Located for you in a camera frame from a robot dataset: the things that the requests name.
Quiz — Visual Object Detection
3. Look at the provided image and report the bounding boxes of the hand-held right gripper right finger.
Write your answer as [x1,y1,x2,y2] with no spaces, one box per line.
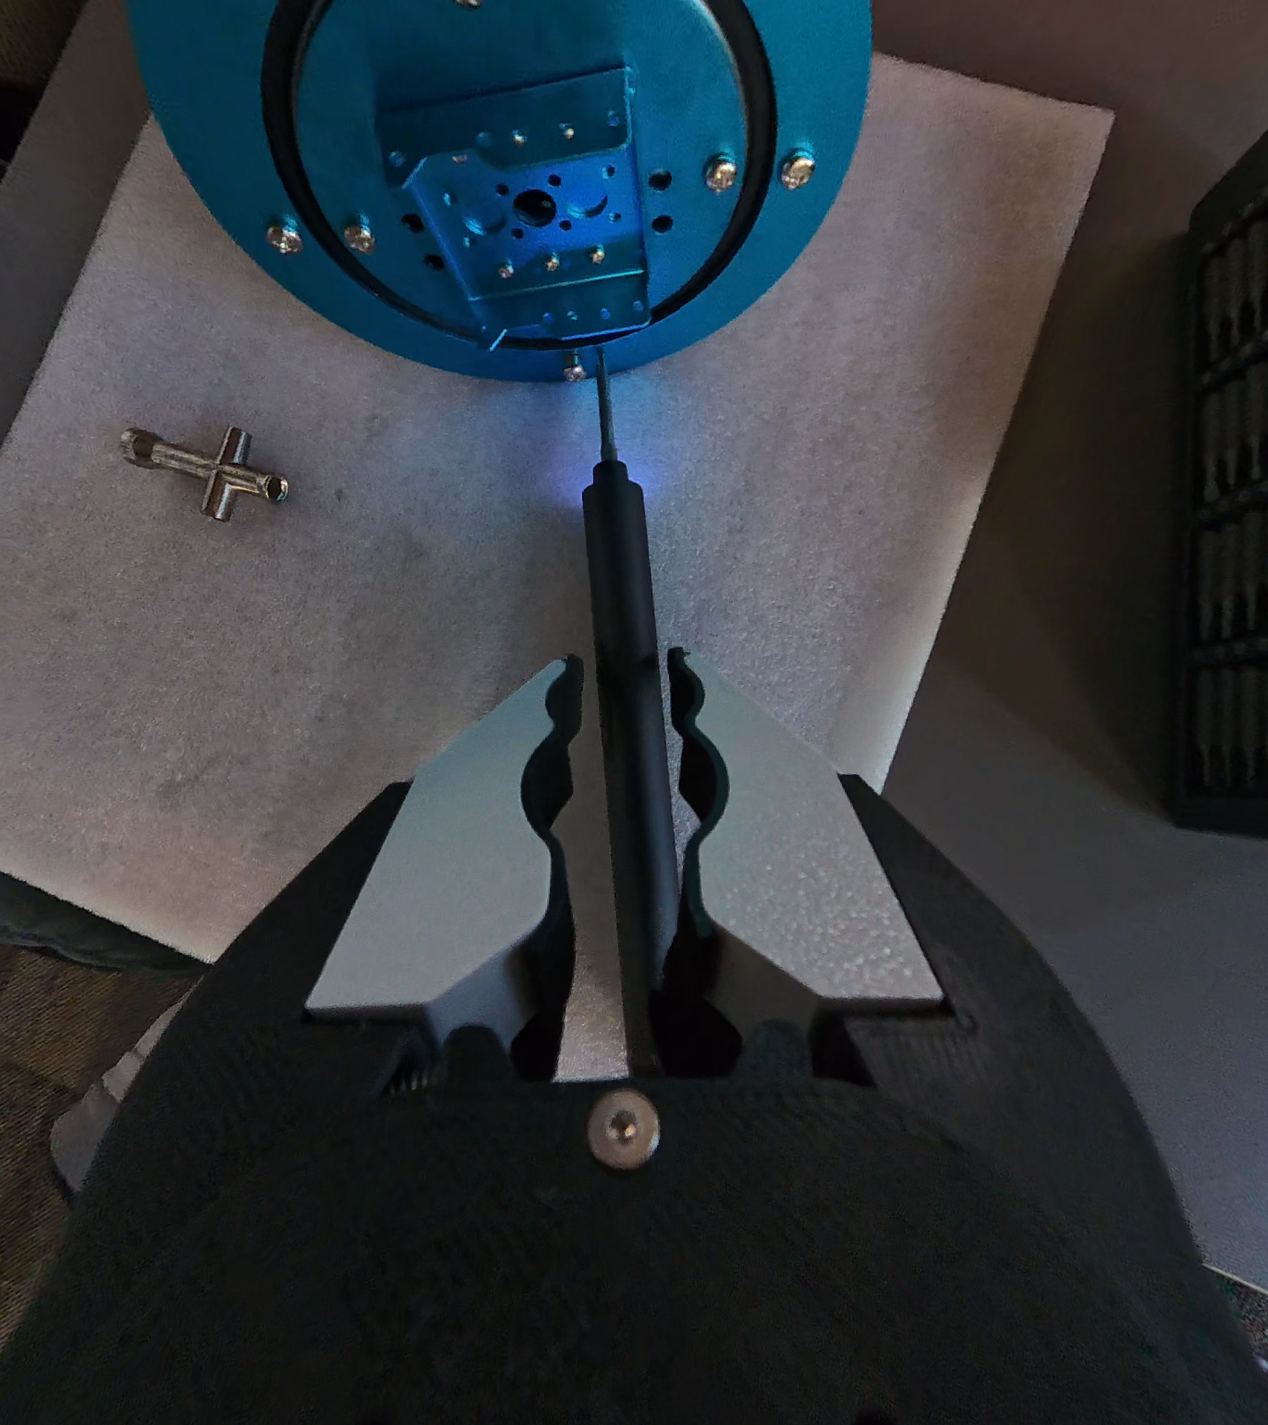
[656,646,947,1079]

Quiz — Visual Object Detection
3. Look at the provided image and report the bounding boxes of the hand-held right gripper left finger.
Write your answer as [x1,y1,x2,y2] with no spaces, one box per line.
[304,655,591,1082]

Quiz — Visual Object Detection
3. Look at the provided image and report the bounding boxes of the black electric screwdriver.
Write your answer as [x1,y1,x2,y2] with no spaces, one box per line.
[578,356,692,1079]

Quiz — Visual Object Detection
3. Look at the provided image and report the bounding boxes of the blue round metal turntable base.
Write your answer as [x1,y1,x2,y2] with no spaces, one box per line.
[126,0,875,386]

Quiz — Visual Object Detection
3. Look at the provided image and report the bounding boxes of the white foam mat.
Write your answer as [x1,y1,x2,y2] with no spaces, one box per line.
[0,49,1117,1079]

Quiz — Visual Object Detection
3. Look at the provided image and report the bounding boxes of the metal cross wrench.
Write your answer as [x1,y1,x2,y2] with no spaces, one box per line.
[119,425,291,522]

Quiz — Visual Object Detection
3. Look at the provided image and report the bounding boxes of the black screwdriver bit case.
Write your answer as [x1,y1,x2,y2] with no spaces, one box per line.
[1169,71,1268,853]

